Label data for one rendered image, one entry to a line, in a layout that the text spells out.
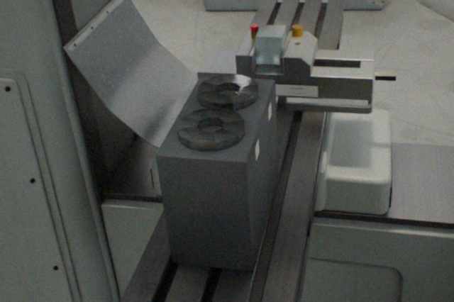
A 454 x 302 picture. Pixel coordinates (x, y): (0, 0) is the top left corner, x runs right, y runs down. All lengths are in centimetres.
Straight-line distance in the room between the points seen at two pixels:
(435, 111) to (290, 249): 226
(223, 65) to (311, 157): 30
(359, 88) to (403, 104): 195
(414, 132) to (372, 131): 157
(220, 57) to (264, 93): 41
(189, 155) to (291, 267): 22
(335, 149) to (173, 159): 58
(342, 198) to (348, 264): 17
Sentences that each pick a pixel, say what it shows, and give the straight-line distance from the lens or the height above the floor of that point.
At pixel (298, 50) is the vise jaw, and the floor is 105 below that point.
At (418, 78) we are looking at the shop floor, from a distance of 340.
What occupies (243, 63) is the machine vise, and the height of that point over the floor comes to 103.
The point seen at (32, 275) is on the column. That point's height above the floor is 55.
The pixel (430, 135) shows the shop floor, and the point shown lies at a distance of 293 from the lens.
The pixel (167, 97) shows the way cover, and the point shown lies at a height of 91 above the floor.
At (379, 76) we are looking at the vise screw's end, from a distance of 125.
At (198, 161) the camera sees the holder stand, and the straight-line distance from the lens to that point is 77.
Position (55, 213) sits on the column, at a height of 73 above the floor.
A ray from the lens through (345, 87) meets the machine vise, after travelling 121.
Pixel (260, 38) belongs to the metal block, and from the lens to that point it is 122.
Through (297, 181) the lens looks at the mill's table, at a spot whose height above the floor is 94.
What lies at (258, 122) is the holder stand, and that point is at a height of 113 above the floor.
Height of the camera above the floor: 156
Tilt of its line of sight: 31 degrees down
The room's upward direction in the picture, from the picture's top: 4 degrees counter-clockwise
